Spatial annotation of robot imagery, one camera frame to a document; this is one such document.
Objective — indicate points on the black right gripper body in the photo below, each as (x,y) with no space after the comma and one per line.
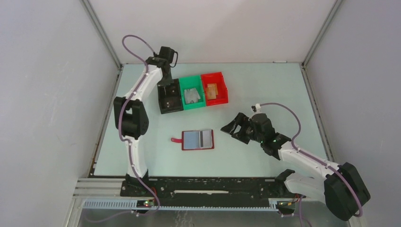
(258,137)

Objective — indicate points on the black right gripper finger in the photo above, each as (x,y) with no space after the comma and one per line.
(238,126)
(242,137)

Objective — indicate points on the red leather card holder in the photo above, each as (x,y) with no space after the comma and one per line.
(180,141)

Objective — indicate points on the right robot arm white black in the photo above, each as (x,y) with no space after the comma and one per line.
(339,187)

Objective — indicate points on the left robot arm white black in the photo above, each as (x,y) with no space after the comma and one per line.
(131,117)

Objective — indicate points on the grey card in green bin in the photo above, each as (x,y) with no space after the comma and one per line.
(191,96)

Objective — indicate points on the silver grey credit card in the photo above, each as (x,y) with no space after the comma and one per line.
(205,139)

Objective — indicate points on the orange card in red bin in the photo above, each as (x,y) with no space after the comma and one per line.
(211,91)

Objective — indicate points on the black plastic bin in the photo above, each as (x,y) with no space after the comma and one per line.
(170,98)

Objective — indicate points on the green plastic bin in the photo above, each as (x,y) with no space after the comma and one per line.
(192,82)

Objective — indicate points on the red plastic bin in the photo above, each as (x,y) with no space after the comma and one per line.
(216,77)

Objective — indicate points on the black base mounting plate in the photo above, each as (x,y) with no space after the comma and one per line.
(208,192)

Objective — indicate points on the aluminium frame rail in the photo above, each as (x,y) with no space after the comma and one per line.
(98,188)

